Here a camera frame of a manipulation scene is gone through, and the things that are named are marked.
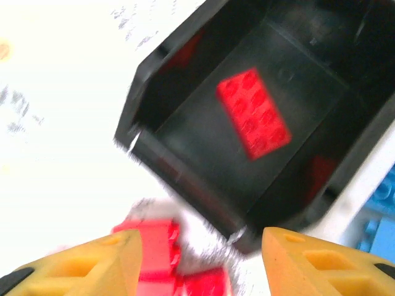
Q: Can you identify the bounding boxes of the white plastic bin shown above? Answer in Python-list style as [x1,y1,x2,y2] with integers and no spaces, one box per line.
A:
[304,98,395,296]

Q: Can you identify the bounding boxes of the black plastic bin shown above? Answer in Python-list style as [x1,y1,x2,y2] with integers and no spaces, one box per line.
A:
[113,0,395,255]

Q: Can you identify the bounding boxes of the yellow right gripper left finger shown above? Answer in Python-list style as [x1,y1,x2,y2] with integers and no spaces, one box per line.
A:
[0,229,144,296]

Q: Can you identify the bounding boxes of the blue lego brick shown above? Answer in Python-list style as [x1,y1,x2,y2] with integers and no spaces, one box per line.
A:
[355,217,395,266]
[365,166,395,217]

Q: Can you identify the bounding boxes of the red lego brick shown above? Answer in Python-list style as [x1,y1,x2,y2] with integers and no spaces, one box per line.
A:
[112,218,183,282]
[181,266,234,296]
[215,67,293,162]

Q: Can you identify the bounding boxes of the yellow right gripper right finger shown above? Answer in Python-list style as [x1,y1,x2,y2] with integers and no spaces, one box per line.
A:
[261,226,395,296]

